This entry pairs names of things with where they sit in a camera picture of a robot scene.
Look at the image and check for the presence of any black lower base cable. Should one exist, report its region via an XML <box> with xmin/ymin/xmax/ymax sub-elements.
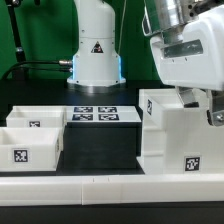
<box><xmin>27</xmin><ymin>66</ymin><xmax>74</xmax><ymax>74</ymax></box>

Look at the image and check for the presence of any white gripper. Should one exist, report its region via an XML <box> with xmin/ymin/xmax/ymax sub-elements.
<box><xmin>150</xmin><ymin>13</ymin><xmax>224</xmax><ymax>127</ymax></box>

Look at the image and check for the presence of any white front drawer tray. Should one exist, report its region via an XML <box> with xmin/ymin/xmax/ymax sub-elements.
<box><xmin>0</xmin><ymin>127</ymin><xmax>63</xmax><ymax>172</ymax></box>

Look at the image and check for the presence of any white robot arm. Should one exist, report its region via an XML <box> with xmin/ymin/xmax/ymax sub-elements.
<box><xmin>67</xmin><ymin>0</ymin><xmax>224</xmax><ymax>126</ymax></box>

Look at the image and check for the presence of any white L-shaped border fence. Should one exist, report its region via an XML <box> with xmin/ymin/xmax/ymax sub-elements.
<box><xmin>0</xmin><ymin>174</ymin><xmax>224</xmax><ymax>206</ymax></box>

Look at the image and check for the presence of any white drawer housing box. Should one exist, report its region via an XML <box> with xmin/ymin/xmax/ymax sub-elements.
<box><xmin>138</xmin><ymin>89</ymin><xmax>224</xmax><ymax>175</ymax></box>

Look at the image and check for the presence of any black upper base cable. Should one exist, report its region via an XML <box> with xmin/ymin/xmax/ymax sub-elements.
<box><xmin>1</xmin><ymin>59</ymin><xmax>74</xmax><ymax>80</ymax></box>

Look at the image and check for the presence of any black camera stand pole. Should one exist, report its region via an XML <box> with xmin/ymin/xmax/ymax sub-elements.
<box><xmin>2</xmin><ymin>0</ymin><xmax>29</xmax><ymax>81</ymax></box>

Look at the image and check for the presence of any black base cable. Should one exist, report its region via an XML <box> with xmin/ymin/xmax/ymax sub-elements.
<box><xmin>27</xmin><ymin>66</ymin><xmax>74</xmax><ymax>74</ymax></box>
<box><xmin>1</xmin><ymin>59</ymin><xmax>74</xmax><ymax>80</ymax></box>

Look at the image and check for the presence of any white drawer tray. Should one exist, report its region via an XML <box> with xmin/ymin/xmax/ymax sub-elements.
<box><xmin>0</xmin><ymin>127</ymin><xmax>63</xmax><ymax>172</ymax></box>
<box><xmin>6</xmin><ymin>106</ymin><xmax>66</xmax><ymax>128</ymax></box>

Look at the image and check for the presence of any white rear drawer tray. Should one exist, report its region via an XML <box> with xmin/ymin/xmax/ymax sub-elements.
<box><xmin>6</xmin><ymin>106</ymin><xmax>66</xmax><ymax>128</ymax></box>

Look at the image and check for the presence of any white marker tag plate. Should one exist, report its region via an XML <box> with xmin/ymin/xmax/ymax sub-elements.
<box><xmin>66</xmin><ymin>106</ymin><xmax>141</xmax><ymax>123</ymax></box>

